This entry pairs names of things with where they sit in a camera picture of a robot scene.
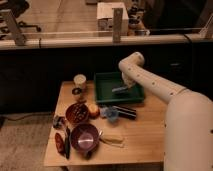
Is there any black office chair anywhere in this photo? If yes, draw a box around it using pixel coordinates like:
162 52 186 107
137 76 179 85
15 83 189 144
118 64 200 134
0 0 41 33

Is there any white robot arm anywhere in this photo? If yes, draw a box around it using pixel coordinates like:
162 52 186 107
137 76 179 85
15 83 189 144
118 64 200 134
118 52 213 171

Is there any orange round fruit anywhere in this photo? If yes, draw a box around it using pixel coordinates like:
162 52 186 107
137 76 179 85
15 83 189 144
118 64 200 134
88 104 100 118

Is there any white paper cup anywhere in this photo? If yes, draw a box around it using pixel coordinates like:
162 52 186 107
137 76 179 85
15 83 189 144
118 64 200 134
73 74 86 90

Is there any green plastic tray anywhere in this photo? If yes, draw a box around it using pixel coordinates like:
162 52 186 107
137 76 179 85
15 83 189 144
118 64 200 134
94 72 145 104

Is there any wooden left post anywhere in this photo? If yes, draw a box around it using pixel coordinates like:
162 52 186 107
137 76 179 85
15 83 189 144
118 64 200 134
0 9 26 46

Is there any wooden right post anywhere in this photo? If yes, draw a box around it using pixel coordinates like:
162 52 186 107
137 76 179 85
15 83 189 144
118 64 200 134
199 13 213 39

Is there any brown bowl with nuts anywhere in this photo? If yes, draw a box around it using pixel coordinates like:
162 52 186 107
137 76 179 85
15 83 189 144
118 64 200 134
65 103 89 125

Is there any black rectangular case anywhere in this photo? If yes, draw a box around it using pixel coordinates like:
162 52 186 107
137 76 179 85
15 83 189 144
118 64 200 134
115 106 136 120

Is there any red spatula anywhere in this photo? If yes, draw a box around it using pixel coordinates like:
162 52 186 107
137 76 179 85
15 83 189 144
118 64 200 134
55 133 65 154

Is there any purple bowl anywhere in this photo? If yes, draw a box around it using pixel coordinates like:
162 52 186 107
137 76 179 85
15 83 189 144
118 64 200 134
70 123 99 157

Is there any white cardboard box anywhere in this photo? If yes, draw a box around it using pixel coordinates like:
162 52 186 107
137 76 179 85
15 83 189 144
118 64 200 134
97 2 129 35

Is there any blue sponge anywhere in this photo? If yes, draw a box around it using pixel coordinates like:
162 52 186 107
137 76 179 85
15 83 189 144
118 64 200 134
112 86 128 93

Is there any small dark topped jar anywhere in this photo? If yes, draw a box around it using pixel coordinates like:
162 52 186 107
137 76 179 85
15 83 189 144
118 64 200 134
72 88 83 101

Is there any wooden post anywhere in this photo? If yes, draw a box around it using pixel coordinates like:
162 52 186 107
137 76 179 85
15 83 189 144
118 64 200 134
199 13 213 39
112 8 123 43
0 9 26 46

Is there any wooden centre post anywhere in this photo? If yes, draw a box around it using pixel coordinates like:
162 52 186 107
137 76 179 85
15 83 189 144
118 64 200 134
112 8 123 43

